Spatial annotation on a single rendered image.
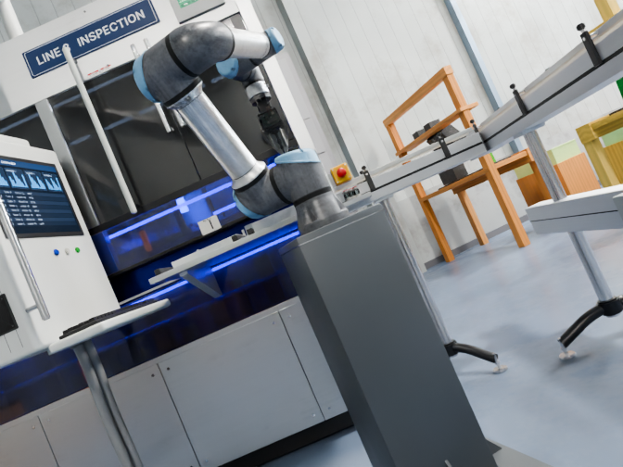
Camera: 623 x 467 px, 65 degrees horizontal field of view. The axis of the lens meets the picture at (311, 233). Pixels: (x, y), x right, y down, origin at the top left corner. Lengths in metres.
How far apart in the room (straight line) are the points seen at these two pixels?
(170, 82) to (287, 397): 1.35
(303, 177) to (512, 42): 6.72
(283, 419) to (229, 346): 0.37
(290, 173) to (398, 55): 5.62
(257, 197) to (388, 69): 5.45
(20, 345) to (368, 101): 5.32
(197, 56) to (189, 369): 1.34
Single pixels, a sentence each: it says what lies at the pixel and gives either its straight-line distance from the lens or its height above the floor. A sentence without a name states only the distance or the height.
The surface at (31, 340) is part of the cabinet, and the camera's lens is 1.75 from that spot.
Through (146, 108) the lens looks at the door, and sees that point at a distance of 2.25.
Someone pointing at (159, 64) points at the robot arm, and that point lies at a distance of 1.28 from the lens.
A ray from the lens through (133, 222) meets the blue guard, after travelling 2.18.
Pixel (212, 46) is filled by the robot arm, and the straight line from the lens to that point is 1.27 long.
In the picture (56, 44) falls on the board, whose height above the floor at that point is 1.99.
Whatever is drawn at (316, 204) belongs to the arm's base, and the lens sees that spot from 1.30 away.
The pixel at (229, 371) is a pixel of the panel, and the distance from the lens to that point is 2.13.
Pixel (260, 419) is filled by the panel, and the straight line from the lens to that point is 2.16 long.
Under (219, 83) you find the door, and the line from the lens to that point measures 2.20.
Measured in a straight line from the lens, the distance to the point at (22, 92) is 2.50.
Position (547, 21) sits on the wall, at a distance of 8.41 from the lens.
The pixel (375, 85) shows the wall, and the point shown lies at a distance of 6.54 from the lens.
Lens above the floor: 0.74
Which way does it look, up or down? 2 degrees up
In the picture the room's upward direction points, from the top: 24 degrees counter-clockwise
